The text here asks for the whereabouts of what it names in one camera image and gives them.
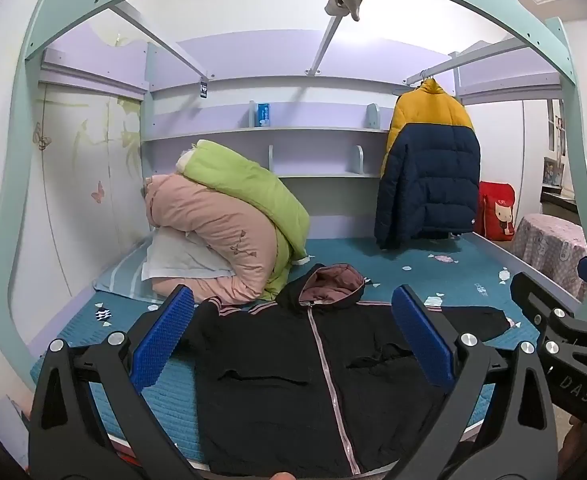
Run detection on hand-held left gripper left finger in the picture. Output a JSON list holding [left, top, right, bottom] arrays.
[[28, 285, 209, 480]]

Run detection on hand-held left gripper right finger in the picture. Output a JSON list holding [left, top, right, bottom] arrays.
[[392, 285, 559, 480]]

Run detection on black hooded jacket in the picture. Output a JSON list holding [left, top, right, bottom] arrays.
[[186, 262, 511, 478]]

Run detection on striped blue pillow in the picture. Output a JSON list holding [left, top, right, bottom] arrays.
[[94, 247, 174, 303]]

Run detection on teal quilted bed cover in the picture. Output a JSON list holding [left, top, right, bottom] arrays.
[[38, 235, 574, 461]]

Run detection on white pillow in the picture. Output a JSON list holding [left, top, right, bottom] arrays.
[[141, 227, 237, 281]]

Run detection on red cartoon bag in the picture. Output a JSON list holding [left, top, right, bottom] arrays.
[[478, 181, 517, 242]]

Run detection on pink quilt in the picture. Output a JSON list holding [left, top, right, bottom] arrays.
[[144, 174, 289, 306]]

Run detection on navy and yellow puffer jacket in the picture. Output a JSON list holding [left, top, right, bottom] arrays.
[[373, 77, 481, 251]]

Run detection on green quilt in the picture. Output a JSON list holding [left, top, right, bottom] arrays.
[[176, 139, 310, 296]]

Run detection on butterfly print wardrobe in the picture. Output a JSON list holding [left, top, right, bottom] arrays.
[[34, 82, 147, 256]]

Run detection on lavender shelf unit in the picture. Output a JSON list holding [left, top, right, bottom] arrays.
[[141, 100, 390, 181]]

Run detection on small photo frame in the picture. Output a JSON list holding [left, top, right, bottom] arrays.
[[543, 157, 565, 186]]

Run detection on metal clothes rail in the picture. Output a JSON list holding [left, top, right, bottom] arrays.
[[406, 52, 479, 86]]

